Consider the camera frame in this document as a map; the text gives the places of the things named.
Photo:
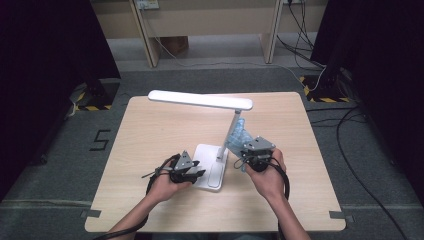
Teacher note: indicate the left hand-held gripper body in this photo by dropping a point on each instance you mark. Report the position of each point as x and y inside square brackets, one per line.
[183, 165]

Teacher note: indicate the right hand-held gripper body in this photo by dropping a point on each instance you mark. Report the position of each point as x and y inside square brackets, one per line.
[259, 145]

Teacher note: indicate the blue cleaning cloth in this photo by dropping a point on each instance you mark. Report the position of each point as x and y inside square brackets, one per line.
[240, 136]

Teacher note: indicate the white desk lamp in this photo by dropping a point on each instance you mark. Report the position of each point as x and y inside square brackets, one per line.
[200, 99]

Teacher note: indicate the person's left hand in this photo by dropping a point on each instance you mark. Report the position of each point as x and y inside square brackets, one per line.
[163, 186]

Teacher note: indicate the person's right hand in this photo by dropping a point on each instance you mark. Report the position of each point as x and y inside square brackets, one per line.
[271, 181]

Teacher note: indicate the black stand base striped tape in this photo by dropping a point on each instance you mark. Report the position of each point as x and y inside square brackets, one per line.
[328, 90]
[100, 95]

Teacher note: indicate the grey tape piece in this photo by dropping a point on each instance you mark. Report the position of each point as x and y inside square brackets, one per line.
[338, 215]
[91, 213]

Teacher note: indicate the brown cardboard box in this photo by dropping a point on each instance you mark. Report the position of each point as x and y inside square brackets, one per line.
[175, 45]

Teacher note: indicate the beige wooden desk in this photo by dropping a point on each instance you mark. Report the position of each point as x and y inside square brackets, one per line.
[213, 23]

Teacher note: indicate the black curtain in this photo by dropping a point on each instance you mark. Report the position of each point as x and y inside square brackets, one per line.
[46, 66]
[383, 66]

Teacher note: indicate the white power strip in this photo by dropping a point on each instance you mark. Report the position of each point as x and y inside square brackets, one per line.
[147, 4]

